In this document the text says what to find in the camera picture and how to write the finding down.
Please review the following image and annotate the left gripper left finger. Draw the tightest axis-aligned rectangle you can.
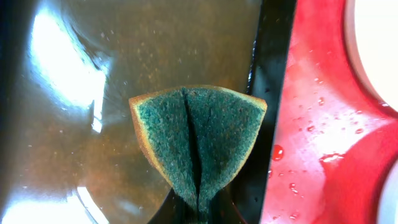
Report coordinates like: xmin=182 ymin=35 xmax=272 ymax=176
xmin=147 ymin=189 xmax=198 ymax=224

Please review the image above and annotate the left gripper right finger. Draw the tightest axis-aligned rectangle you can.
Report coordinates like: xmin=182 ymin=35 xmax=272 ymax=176
xmin=208 ymin=189 xmax=246 ymax=224

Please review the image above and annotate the black water basin tray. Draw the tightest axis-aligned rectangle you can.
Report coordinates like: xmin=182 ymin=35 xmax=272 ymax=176
xmin=1 ymin=0 xmax=297 ymax=223

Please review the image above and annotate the red plastic tray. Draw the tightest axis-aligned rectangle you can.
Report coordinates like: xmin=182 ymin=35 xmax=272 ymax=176
xmin=261 ymin=0 xmax=397 ymax=223

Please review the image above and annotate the green yellow sponge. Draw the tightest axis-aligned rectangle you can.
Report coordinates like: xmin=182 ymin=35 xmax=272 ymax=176
xmin=129 ymin=85 xmax=267 ymax=220

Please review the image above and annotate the white plate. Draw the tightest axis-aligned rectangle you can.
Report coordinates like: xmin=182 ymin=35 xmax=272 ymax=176
xmin=377 ymin=162 xmax=398 ymax=224
xmin=343 ymin=0 xmax=397 ymax=111

